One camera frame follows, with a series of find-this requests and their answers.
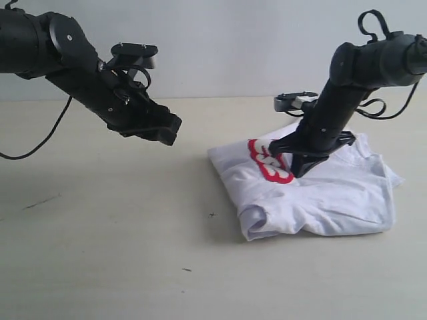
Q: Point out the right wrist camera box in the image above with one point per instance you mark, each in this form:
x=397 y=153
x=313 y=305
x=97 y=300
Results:
x=302 y=101

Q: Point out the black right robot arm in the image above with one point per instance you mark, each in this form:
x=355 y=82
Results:
x=355 y=73

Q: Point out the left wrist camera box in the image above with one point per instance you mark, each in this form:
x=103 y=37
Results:
x=127 y=54

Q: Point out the white t-shirt red lettering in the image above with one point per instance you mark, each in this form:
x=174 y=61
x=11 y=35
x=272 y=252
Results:
x=350 y=194

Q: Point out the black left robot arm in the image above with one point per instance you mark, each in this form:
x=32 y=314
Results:
x=54 y=46

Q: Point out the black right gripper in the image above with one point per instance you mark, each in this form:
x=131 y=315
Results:
x=317 y=136

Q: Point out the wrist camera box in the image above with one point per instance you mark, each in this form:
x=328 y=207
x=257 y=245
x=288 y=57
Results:
x=302 y=101
x=127 y=54

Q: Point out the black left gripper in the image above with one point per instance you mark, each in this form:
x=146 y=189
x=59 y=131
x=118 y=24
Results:
x=144 y=118

